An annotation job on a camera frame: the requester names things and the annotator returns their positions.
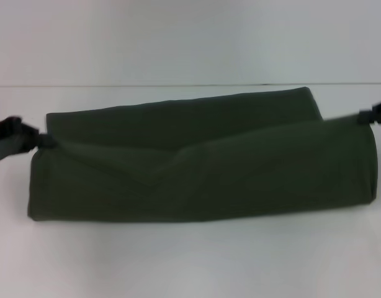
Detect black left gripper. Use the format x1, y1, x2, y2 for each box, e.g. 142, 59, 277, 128
0, 115, 57, 163

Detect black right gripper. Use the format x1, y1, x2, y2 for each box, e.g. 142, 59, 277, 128
357, 94, 381, 129

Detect dark green shirt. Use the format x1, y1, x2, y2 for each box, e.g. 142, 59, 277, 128
25, 86, 379, 225

